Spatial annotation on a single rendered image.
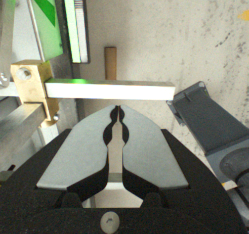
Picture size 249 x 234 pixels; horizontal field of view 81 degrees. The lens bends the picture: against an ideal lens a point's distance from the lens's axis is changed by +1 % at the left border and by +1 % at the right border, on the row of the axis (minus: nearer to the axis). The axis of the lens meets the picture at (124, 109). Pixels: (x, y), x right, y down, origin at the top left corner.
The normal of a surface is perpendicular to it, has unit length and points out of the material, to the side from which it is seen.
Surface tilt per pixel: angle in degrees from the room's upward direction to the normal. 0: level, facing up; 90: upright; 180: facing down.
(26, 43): 0
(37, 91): 0
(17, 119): 90
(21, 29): 0
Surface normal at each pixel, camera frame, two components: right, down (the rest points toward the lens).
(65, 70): 0.01, 0.49
